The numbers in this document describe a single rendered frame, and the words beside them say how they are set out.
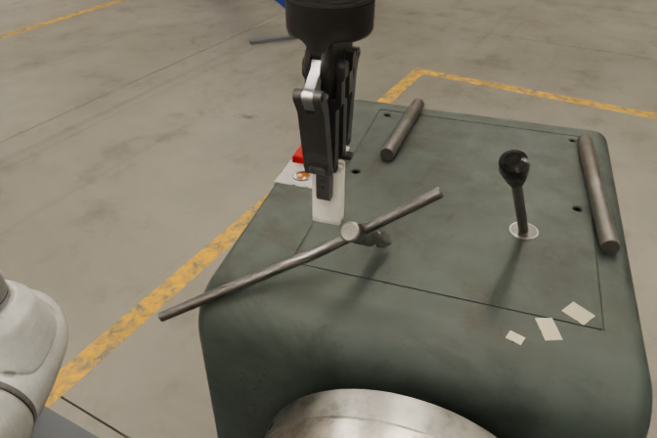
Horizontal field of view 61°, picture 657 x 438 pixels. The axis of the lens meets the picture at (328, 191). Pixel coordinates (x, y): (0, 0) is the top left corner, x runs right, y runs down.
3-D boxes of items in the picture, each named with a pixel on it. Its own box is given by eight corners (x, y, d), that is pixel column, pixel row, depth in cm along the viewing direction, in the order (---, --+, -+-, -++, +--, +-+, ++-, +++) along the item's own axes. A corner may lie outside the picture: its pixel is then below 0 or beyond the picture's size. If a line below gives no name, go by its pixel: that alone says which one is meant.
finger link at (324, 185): (333, 152, 54) (324, 167, 51) (333, 196, 56) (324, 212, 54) (319, 150, 54) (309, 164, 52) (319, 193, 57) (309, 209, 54)
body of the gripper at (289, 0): (304, -29, 50) (305, 69, 56) (268, -7, 44) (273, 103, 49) (385, -23, 49) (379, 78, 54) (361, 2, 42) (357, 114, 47)
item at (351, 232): (389, 229, 68) (354, 217, 58) (396, 244, 67) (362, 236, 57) (373, 236, 69) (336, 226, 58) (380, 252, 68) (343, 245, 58)
